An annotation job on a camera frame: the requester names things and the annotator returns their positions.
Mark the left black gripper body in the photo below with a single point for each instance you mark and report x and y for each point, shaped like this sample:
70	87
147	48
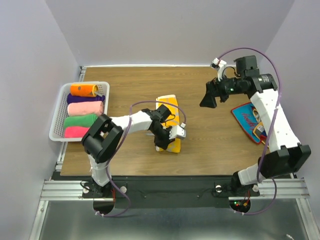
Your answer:
161	134

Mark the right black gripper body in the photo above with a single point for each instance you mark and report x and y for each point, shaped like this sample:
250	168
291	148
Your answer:
227	87

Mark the yellow patterned towel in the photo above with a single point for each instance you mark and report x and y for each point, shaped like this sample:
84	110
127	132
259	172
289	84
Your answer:
171	121

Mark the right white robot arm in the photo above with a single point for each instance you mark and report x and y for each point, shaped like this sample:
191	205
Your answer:
285	154

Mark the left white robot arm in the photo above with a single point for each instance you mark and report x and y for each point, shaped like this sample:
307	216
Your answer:
107	134

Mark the teal red-trimmed towel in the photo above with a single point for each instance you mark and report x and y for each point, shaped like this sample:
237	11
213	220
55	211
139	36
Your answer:
248	118

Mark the light pink rolled towel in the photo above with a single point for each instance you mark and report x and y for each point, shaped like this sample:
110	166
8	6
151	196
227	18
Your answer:
85	108

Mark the green rolled towel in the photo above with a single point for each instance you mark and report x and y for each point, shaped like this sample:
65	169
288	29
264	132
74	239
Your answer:
80	121

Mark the orange rolled towel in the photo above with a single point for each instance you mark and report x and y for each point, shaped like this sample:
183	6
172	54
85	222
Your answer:
84	90

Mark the hot pink rolled towel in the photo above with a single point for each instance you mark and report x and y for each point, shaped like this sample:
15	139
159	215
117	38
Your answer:
75	131

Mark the purple rolled towel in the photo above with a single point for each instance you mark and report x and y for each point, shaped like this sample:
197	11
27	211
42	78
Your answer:
79	99

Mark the white plastic basket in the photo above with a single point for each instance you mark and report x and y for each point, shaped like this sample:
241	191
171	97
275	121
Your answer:
57	130

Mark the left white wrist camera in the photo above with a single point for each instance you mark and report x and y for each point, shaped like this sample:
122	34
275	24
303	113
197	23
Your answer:
178	132

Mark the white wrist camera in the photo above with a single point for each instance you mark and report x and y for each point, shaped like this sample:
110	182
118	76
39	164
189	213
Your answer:
178	132
219	65

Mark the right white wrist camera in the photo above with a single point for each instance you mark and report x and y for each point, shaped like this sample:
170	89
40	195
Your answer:
219	65

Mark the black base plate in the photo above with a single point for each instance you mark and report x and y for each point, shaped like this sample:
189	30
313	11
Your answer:
155	192

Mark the aluminium frame rail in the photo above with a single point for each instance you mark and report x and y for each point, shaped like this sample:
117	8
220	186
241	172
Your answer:
61	190

